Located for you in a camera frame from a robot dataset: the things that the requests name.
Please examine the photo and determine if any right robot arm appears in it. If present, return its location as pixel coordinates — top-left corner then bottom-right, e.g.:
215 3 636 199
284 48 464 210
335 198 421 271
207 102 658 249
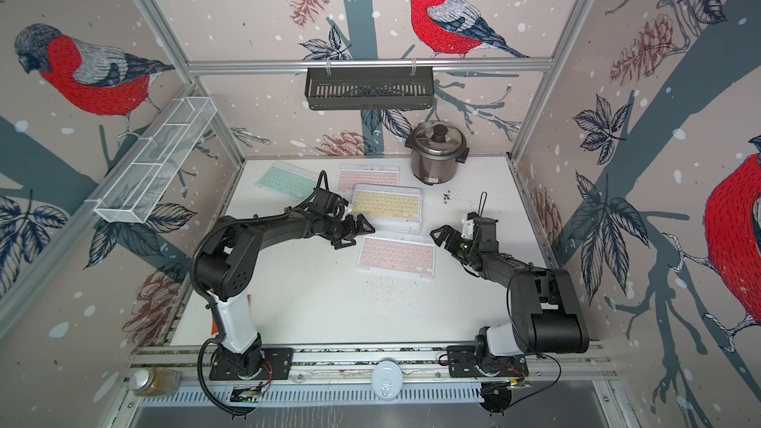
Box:
430 212 590 378

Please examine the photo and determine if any yellow keyboard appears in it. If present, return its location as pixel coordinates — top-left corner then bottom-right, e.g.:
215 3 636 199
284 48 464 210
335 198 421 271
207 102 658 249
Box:
352 184 423 234

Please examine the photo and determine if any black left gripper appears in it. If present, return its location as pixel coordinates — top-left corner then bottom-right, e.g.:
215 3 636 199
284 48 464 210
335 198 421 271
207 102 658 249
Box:
323 214 377 250

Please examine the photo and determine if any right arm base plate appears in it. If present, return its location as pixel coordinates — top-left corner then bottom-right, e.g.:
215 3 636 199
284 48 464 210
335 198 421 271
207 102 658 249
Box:
445 345 529 378

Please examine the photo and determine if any black cable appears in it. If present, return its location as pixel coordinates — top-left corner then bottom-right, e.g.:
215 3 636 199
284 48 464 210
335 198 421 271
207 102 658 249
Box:
195 337 263 418
504 353 563 411

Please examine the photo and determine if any green keyboard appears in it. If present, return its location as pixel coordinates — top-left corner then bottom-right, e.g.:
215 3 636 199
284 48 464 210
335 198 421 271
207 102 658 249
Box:
257 162 318 201

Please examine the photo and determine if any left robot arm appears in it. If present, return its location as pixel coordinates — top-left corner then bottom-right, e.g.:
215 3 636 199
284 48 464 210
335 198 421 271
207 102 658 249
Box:
189 186 376 378

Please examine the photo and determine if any white round cap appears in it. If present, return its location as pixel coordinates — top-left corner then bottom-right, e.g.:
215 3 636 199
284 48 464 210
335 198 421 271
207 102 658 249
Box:
371 360 403 401

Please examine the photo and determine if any aluminium front rail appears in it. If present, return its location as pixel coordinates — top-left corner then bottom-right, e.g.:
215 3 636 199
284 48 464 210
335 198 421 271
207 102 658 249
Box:
127 341 614 388

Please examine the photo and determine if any glass jar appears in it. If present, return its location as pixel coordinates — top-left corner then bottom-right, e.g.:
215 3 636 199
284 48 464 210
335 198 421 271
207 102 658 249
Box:
129 368 182 397

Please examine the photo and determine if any steel rice cooker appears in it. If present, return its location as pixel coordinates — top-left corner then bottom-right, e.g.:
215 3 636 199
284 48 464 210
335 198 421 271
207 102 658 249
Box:
405 121 470 185

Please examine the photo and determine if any black hanging basket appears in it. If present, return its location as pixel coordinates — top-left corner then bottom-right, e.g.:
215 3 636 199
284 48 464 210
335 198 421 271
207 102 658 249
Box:
304 67 435 111

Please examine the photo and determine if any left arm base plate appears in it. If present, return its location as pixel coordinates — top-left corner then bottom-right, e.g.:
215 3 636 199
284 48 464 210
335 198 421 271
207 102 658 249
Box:
209 347 293 382

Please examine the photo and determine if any right black cable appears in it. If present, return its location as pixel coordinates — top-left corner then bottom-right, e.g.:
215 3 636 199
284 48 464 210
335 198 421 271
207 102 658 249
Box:
504 353 563 411

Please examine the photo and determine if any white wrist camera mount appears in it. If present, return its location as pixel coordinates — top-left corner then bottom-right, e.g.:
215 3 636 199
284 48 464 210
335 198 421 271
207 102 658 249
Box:
462 219 475 240

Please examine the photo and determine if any pink keyboard back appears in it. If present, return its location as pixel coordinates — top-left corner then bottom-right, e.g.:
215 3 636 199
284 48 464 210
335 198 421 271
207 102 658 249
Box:
338 164 400 191

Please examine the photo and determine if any left black cable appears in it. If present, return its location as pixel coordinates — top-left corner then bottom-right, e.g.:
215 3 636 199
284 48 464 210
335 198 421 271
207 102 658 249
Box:
195 337 263 418

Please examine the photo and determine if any pink keyboard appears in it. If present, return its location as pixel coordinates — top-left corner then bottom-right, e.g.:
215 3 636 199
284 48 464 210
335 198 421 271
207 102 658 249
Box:
338 164 400 191
357 233 436 281

